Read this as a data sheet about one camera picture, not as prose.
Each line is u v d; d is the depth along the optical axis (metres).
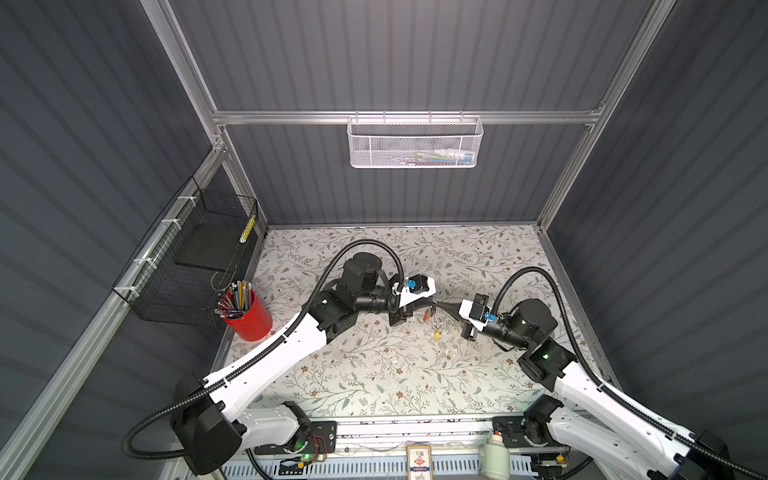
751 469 0.37
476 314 0.53
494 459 0.65
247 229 0.82
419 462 0.69
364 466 0.71
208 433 0.37
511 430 0.73
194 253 0.74
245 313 0.80
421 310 0.65
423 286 0.53
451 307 0.63
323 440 0.72
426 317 0.75
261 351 0.44
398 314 0.57
